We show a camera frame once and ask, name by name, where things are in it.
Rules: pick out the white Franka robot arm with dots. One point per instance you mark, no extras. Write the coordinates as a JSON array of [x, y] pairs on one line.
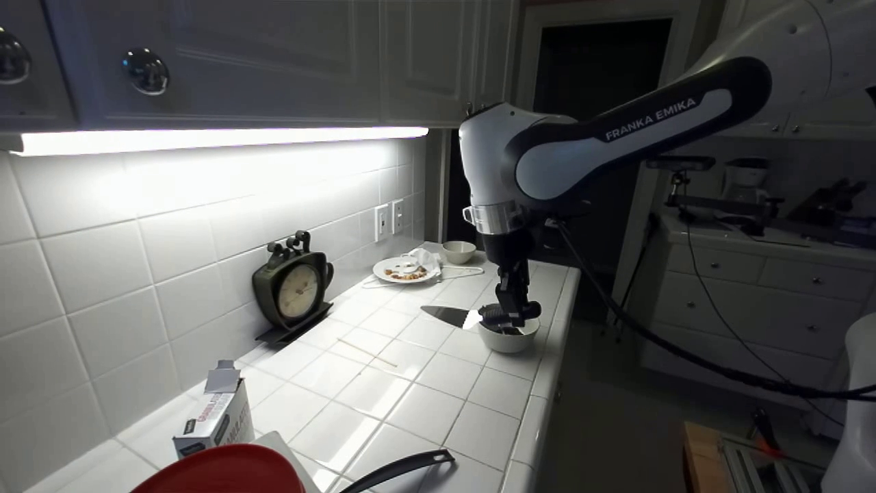
[[631, 127]]

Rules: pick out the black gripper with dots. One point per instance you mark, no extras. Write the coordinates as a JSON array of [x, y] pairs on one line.
[[506, 252]]

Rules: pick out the white round bowl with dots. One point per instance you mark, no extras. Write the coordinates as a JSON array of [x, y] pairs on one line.
[[506, 342]]

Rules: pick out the under cabinet light strip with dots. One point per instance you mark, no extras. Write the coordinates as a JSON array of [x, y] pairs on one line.
[[219, 140]]

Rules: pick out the round dark cabinet knob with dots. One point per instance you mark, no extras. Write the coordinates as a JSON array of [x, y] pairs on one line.
[[12, 56], [145, 73]]

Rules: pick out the black retro dial clock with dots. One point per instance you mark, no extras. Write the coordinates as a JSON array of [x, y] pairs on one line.
[[293, 292]]

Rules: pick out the food pieces on plate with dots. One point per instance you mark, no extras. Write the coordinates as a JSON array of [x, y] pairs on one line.
[[408, 271]]

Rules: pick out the white crumpled napkin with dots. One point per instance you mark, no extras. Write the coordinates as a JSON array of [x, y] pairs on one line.
[[427, 256]]

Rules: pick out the white wall outlet plate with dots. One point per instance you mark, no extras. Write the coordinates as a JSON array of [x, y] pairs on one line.
[[398, 218], [380, 223]]

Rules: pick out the white door frame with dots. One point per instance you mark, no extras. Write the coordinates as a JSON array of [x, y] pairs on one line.
[[527, 56]]

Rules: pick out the white wall cabinet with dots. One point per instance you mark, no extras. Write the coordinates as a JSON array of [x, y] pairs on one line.
[[273, 56]]

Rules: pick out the dark red glossy food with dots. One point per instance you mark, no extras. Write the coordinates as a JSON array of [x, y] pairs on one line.
[[527, 321]]

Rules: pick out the wooden crate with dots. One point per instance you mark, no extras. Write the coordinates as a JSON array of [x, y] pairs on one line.
[[721, 462]]

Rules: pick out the small white bowl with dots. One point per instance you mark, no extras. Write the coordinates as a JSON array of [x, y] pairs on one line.
[[457, 251]]

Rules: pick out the black equipment on dresser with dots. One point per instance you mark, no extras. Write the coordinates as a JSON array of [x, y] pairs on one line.
[[721, 212]]

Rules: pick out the black tool on dresser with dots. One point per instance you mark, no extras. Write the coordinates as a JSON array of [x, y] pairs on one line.
[[824, 203]]

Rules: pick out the white dresser with drawers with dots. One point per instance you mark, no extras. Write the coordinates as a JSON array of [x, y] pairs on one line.
[[755, 292]]

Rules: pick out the white cardboard carton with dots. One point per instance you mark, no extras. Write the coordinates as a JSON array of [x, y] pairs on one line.
[[213, 422]]

